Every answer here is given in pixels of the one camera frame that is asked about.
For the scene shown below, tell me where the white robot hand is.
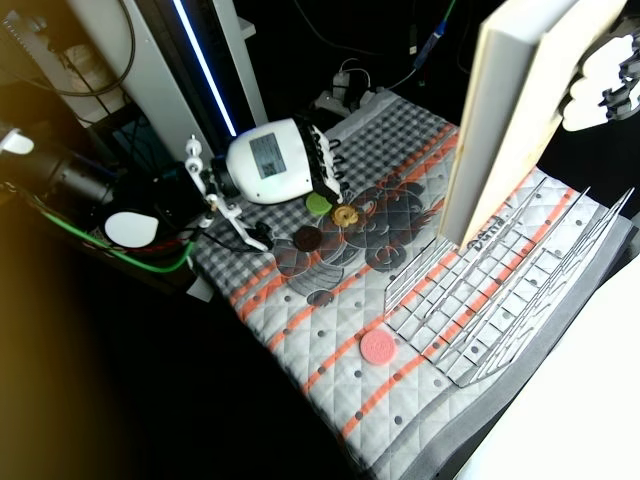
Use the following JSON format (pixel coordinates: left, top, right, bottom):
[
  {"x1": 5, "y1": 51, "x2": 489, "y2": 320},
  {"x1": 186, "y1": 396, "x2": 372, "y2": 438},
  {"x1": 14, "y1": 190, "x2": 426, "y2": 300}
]
[
  {"x1": 556, "y1": 13, "x2": 640, "y2": 134},
  {"x1": 224, "y1": 117, "x2": 347, "y2": 206}
]

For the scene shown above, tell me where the beige book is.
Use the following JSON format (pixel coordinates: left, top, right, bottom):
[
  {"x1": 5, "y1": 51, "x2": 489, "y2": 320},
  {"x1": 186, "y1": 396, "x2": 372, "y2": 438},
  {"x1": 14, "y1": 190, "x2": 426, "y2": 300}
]
[{"x1": 438, "y1": 0, "x2": 629, "y2": 251}]

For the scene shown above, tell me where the green sandwich cookie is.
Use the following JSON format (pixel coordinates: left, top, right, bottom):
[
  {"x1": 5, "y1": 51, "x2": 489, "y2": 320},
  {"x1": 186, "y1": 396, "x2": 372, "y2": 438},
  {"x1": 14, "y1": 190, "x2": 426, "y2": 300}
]
[{"x1": 305, "y1": 192, "x2": 332, "y2": 216}]

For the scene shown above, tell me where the brown sandwich cookie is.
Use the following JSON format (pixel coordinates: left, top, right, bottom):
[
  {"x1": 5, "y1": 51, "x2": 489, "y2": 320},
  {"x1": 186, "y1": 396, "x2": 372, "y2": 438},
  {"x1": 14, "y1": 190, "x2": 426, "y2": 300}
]
[{"x1": 293, "y1": 225, "x2": 324, "y2": 253}]

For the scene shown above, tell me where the yellow swirl cookie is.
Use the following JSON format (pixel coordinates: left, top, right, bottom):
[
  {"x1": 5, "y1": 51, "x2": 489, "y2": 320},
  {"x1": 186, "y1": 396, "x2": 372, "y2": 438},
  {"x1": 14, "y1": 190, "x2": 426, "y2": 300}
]
[{"x1": 331, "y1": 203, "x2": 360, "y2": 228}]

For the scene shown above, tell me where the black power adapter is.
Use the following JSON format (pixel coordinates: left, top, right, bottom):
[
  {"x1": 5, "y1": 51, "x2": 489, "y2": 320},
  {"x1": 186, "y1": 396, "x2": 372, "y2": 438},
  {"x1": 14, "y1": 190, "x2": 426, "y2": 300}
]
[{"x1": 312, "y1": 57, "x2": 381, "y2": 114}]

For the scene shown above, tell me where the white robot body column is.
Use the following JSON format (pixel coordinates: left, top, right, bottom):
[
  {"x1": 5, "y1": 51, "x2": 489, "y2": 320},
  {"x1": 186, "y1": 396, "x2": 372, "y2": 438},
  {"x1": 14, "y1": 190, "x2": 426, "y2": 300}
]
[{"x1": 64, "y1": 0, "x2": 269, "y2": 151}]

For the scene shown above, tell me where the grey quilt with bear print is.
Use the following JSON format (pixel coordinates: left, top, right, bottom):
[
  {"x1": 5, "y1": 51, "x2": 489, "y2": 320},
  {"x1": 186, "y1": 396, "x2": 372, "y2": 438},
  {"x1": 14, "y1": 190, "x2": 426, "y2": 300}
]
[{"x1": 192, "y1": 89, "x2": 634, "y2": 480}]

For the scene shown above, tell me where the pink sandwich cookie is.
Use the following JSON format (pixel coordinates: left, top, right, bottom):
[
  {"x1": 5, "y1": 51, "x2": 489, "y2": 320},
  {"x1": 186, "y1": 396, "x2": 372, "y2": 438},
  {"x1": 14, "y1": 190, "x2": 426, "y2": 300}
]
[{"x1": 359, "y1": 328, "x2": 398, "y2": 367}]

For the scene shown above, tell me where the thick green cable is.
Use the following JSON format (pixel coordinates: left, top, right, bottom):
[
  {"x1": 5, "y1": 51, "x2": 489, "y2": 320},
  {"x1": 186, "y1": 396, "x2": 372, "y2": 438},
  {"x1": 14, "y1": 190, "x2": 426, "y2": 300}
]
[{"x1": 39, "y1": 209, "x2": 196, "y2": 275}]

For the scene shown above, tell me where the blue cable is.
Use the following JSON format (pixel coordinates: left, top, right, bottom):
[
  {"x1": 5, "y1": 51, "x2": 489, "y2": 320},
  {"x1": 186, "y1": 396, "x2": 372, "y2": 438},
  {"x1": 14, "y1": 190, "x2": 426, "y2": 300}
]
[{"x1": 412, "y1": 18, "x2": 447, "y2": 71}]

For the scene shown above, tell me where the white wire dish rack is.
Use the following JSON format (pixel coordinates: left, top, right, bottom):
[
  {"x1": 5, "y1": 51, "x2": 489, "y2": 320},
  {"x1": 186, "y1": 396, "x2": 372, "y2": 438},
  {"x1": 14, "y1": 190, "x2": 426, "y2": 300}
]
[{"x1": 383, "y1": 177, "x2": 636, "y2": 389}]

